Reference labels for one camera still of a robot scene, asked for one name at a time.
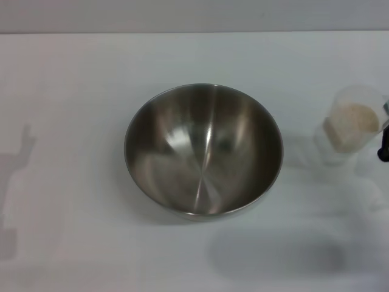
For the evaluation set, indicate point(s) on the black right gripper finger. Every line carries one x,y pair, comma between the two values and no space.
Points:
386,109
384,146

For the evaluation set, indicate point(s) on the clear plastic measuring cup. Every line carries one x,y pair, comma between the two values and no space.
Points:
346,143

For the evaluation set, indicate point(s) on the white rice grains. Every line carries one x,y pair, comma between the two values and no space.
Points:
354,118

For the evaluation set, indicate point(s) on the stainless steel mixing bowl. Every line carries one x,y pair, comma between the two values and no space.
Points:
203,149

